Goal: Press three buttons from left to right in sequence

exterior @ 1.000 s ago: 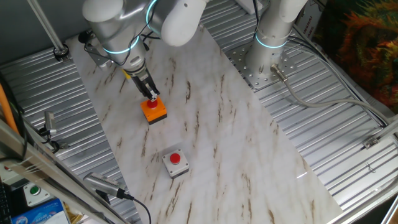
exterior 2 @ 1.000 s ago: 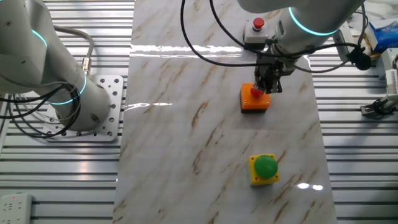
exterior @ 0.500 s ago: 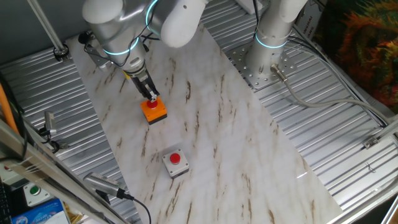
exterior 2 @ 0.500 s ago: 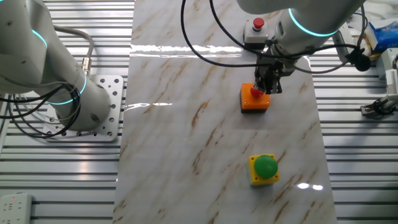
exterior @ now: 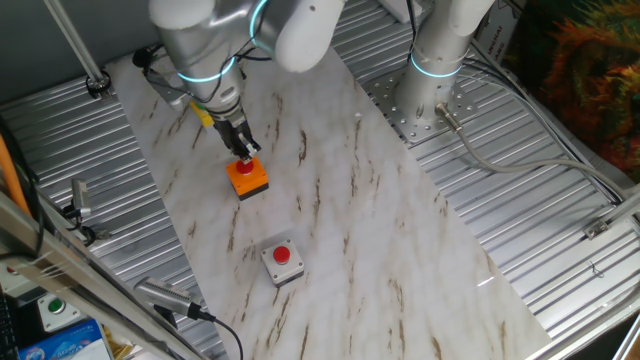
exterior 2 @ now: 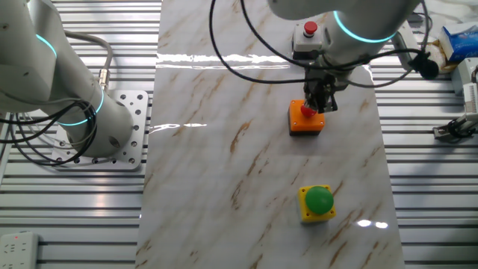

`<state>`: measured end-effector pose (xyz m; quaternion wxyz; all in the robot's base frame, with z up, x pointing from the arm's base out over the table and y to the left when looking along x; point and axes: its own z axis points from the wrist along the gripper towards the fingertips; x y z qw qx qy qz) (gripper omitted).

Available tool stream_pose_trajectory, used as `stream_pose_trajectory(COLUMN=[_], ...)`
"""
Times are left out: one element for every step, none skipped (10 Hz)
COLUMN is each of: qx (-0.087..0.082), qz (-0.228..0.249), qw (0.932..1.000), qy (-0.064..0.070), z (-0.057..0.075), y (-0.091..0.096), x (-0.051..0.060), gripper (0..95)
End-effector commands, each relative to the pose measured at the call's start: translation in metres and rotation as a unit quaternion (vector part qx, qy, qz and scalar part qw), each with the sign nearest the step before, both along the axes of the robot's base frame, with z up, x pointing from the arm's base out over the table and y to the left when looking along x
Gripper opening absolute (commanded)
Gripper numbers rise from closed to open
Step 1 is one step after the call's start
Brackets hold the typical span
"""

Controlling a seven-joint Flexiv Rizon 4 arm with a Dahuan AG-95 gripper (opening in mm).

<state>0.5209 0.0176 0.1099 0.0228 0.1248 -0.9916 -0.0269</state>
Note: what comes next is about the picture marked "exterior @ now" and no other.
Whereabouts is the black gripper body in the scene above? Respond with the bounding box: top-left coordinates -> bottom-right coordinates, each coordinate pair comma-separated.
210,110 -> 251,151

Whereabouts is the orange box red button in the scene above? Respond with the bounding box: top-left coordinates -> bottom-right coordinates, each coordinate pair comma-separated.
224,155 -> 270,201

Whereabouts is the yellow box green button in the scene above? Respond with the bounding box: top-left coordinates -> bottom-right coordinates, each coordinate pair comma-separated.
189,99 -> 215,129

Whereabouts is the grey box red button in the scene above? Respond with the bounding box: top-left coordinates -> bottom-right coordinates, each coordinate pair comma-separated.
259,238 -> 305,288

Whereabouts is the marble pattern board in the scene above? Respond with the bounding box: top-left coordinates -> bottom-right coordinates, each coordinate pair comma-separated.
104,47 -> 551,360

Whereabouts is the orange tube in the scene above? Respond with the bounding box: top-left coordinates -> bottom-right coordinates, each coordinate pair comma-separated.
0,134 -> 31,216

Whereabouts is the tan wrapped packet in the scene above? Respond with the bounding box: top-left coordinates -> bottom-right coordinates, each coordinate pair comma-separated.
102,332 -> 134,360

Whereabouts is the white box green button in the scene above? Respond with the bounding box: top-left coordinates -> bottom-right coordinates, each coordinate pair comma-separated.
35,293 -> 84,334

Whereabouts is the blue tissue pack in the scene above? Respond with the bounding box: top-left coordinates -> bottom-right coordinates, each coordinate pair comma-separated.
17,318 -> 114,360

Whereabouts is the white box red dot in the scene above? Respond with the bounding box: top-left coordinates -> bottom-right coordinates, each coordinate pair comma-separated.
0,262 -> 36,299

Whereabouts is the cardboard box red print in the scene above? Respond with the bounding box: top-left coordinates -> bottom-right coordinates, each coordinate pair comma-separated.
474,0 -> 524,69

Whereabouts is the colourful orange green cloth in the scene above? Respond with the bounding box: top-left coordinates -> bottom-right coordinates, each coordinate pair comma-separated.
499,0 -> 640,184

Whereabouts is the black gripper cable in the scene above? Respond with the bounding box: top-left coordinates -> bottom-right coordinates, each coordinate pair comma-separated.
142,0 -> 275,101

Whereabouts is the black round cable knob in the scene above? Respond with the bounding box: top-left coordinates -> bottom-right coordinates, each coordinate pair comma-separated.
132,47 -> 154,70

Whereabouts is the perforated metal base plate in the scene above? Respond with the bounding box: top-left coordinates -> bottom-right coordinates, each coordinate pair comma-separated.
362,64 -> 481,146

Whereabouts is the silver ribbed camera on mount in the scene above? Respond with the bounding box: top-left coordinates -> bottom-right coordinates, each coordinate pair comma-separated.
133,276 -> 204,321

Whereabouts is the aluminium frame pole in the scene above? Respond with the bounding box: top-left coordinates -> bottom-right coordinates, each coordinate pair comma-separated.
42,0 -> 112,99

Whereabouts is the black camera cable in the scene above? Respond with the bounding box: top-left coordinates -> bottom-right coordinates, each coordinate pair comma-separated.
199,308 -> 245,360

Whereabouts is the black base cable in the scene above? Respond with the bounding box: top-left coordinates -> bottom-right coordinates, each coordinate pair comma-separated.
405,0 -> 420,54

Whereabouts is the thick black cable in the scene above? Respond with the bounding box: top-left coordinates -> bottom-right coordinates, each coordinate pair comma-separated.
0,117 -> 46,256

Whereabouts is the aluminium frame beam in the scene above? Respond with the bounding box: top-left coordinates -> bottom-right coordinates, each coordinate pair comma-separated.
0,192 -> 206,360

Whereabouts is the grey cable metal connector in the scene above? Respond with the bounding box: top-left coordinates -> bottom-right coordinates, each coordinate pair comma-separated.
433,102 -> 626,201

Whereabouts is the small metal corner bracket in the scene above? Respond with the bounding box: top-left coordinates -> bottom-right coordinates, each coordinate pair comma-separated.
582,218 -> 610,240

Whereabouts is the aluminium frame bar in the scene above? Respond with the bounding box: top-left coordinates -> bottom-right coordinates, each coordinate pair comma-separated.
612,312 -> 640,360
599,185 -> 640,229

